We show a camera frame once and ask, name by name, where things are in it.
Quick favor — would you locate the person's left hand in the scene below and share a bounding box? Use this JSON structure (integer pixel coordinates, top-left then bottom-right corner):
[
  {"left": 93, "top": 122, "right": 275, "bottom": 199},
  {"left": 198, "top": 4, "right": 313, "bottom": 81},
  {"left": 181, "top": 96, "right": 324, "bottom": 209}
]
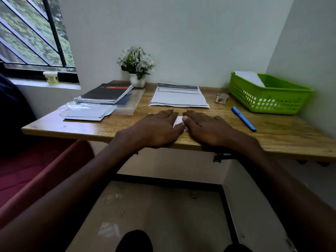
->
[{"left": 112, "top": 109, "right": 186, "bottom": 149}]

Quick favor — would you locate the maroon mattress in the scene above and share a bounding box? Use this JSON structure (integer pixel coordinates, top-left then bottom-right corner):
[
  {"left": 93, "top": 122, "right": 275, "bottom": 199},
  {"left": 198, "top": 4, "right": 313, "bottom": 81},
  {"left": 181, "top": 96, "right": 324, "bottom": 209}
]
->
[{"left": 0, "top": 138, "right": 95, "bottom": 229}]

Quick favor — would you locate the small cream jar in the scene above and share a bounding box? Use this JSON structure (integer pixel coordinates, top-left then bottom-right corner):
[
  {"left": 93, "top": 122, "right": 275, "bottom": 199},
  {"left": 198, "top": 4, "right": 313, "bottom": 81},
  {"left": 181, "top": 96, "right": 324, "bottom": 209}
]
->
[{"left": 42, "top": 70, "right": 60, "bottom": 87}]

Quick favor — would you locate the green plastic basket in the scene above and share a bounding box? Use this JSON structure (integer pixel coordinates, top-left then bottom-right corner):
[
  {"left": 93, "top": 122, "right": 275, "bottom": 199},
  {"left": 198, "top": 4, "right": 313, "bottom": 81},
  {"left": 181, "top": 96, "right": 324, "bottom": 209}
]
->
[{"left": 227, "top": 71, "right": 314, "bottom": 115}]

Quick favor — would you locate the person's right hand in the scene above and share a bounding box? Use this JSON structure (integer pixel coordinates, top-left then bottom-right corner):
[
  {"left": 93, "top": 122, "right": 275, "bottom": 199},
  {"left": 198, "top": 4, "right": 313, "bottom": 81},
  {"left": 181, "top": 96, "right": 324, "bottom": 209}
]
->
[{"left": 182, "top": 110, "right": 243, "bottom": 148}]

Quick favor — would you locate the white envelope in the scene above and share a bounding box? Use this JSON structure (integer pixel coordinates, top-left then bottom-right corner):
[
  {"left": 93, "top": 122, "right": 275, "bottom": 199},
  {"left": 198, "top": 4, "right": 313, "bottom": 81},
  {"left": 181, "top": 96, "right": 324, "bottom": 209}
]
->
[{"left": 234, "top": 70, "right": 266, "bottom": 88}]

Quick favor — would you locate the person's left leg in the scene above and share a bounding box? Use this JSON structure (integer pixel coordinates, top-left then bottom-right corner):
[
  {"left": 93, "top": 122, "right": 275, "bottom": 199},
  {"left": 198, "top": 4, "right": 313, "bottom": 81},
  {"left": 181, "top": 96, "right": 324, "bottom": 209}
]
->
[{"left": 121, "top": 229, "right": 154, "bottom": 252}]

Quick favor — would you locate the blue book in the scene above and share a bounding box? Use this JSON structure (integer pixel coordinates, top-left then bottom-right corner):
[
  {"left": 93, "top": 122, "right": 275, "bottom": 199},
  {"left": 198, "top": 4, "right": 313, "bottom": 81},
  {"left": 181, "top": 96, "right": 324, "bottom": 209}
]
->
[{"left": 115, "top": 92, "right": 133, "bottom": 106}]

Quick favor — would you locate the black backpack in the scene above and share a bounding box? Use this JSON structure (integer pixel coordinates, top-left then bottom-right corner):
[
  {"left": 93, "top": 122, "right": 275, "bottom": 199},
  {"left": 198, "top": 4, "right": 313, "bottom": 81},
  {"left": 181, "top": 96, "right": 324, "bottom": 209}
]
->
[{"left": 0, "top": 72, "right": 38, "bottom": 158}]

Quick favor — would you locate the person's left forearm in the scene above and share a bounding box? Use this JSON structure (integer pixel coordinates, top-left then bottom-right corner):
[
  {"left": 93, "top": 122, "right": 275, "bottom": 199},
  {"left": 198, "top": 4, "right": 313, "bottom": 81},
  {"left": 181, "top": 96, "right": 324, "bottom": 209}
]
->
[{"left": 0, "top": 136, "right": 137, "bottom": 252}]

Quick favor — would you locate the person's right forearm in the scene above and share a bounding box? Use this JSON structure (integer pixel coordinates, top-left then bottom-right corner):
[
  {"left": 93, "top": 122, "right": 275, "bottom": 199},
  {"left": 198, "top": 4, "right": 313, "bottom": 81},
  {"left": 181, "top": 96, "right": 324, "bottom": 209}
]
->
[{"left": 225, "top": 135, "right": 336, "bottom": 252}]

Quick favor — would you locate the grey lined printed document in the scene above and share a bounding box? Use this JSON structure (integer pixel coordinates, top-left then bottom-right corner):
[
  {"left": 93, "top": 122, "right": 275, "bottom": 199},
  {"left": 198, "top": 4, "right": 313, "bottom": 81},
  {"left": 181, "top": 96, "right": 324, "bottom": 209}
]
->
[{"left": 148, "top": 82, "right": 211, "bottom": 109}]

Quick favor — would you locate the blue pen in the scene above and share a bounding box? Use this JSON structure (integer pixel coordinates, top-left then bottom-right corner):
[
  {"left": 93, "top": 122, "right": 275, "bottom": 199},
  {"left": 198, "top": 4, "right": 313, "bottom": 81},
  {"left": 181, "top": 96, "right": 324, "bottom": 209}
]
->
[{"left": 231, "top": 106, "right": 258, "bottom": 133}]

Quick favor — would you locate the black table bracket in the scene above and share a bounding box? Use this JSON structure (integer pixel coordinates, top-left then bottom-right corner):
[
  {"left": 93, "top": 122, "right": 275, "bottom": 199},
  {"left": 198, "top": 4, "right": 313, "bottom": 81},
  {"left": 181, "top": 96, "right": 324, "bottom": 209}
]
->
[{"left": 213, "top": 152, "right": 237, "bottom": 164}]

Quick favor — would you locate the stack of white envelopes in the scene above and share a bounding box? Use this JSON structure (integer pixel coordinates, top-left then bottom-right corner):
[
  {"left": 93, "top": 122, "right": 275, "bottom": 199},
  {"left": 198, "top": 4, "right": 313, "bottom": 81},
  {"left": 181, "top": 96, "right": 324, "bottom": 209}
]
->
[{"left": 62, "top": 104, "right": 118, "bottom": 122}]

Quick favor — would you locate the black window grille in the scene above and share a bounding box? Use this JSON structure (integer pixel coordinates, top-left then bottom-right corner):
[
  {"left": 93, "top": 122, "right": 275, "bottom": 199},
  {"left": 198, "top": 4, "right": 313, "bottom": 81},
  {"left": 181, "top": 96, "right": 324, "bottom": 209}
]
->
[{"left": 0, "top": 0, "right": 80, "bottom": 84}]

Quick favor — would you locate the person's leg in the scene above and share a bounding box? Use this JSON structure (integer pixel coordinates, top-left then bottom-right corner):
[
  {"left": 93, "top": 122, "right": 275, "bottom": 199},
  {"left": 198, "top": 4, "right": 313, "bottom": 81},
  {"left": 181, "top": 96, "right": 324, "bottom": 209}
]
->
[
  {"left": 223, "top": 243, "right": 254, "bottom": 252},
  {"left": 121, "top": 229, "right": 154, "bottom": 252}
]

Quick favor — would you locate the printed sheet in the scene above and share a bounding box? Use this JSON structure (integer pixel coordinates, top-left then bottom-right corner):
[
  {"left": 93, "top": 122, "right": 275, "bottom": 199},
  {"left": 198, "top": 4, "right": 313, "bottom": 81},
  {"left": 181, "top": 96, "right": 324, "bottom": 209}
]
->
[{"left": 172, "top": 115, "right": 189, "bottom": 131}]

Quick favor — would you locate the white flower plant in pot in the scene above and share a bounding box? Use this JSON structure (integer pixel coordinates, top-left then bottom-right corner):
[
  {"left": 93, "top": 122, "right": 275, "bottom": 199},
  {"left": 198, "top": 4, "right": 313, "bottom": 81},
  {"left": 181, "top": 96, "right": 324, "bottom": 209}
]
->
[{"left": 116, "top": 45, "right": 155, "bottom": 89}]

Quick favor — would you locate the person's right leg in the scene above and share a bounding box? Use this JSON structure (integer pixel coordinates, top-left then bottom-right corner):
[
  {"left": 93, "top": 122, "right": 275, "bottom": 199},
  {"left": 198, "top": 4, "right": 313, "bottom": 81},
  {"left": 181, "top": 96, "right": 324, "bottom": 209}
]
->
[{"left": 223, "top": 243, "right": 254, "bottom": 252}]

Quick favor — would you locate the clear plastic sleeve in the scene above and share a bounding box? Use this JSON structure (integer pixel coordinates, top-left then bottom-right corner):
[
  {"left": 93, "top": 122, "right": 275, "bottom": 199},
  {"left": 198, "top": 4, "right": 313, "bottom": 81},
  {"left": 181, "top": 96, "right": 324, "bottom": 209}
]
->
[{"left": 57, "top": 88, "right": 146, "bottom": 121}]

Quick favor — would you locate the white window sill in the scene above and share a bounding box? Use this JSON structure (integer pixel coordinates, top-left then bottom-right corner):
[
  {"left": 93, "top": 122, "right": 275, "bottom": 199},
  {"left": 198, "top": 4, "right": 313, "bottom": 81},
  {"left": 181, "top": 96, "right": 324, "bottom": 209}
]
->
[{"left": 7, "top": 77, "right": 82, "bottom": 91}]

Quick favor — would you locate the black spiral notebook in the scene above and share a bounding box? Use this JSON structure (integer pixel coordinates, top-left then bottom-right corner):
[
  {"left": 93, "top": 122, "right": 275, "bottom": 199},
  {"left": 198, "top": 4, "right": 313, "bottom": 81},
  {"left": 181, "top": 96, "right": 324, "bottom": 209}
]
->
[{"left": 73, "top": 83, "right": 134, "bottom": 105}]

